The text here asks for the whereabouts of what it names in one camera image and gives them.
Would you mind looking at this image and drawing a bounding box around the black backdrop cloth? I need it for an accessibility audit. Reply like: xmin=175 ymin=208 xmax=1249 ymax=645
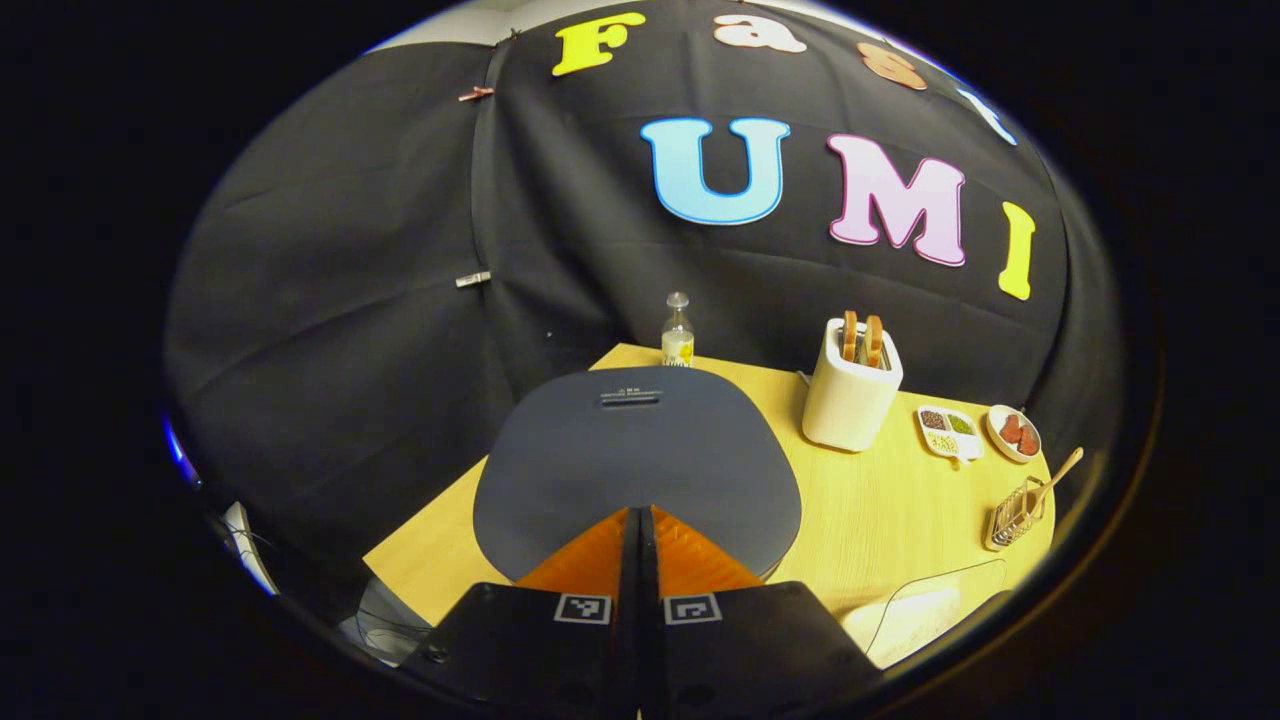
xmin=165 ymin=0 xmax=1126 ymax=601

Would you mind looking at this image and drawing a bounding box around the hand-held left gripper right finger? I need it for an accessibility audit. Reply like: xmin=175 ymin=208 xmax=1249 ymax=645
xmin=641 ymin=505 xmax=881 ymax=720

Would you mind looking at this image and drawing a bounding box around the glass bottle with yellow liquid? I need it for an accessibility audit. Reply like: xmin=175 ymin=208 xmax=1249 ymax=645
xmin=661 ymin=292 xmax=695 ymax=368

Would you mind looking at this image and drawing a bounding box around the white curved frame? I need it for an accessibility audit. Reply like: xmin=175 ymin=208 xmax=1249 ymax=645
xmin=222 ymin=500 xmax=279 ymax=596

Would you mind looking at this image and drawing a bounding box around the white plate with red slices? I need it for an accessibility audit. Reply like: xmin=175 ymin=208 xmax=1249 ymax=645
xmin=986 ymin=404 xmax=1043 ymax=464

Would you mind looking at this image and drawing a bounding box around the wooden spoon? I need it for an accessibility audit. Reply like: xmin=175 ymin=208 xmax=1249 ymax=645
xmin=1015 ymin=447 xmax=1085 ymax=521

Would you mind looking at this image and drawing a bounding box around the dark blue rice cooker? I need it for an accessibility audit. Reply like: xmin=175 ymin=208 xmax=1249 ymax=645
xmin=473 ymin=365 xmax=803 ymax=583

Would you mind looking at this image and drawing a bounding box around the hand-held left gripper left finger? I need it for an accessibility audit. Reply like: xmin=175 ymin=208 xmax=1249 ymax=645
xmin=400 ymin=505 xmax=642 ymax=720

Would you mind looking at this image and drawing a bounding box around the white toaster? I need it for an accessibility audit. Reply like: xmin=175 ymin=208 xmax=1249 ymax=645
xmin=802 ymin=318 xmax=904 ymax=453

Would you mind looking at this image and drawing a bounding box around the clear tray of white rice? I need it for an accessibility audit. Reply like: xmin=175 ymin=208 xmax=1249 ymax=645
xmin=843 ymin=558 xmax=1011 ymax=669

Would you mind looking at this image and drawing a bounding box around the lit monitor screen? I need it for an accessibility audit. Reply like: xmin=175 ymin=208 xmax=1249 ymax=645
xmin=162 ymin=408 xmax=203 ymax=489

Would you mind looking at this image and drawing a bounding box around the white divided grain dish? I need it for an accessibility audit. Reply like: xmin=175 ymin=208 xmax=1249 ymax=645
xmin=916 ymin=405 xmax=986 ymax=463

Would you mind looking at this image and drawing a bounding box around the metal wire chopstick holder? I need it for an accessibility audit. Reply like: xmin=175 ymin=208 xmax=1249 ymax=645
xmin=984 ymin=475 xmax=1048 ymax=553

